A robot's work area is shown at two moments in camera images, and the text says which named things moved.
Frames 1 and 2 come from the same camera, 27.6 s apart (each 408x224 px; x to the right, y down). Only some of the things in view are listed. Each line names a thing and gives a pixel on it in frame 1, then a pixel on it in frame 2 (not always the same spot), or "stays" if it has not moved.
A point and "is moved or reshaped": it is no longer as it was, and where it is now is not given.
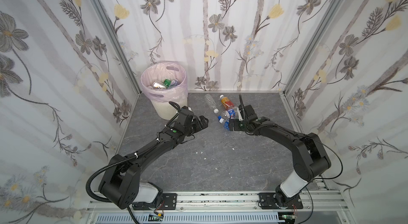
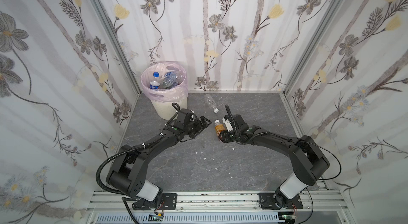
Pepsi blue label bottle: [232, 113] is moved or reshaped
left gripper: [197, 123] stays
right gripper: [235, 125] -> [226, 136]
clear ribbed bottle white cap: [211, 103] stays
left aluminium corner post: [106, 16] stays
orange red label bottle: [226, 102] -> [219, 127]
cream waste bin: [166, 110] stays
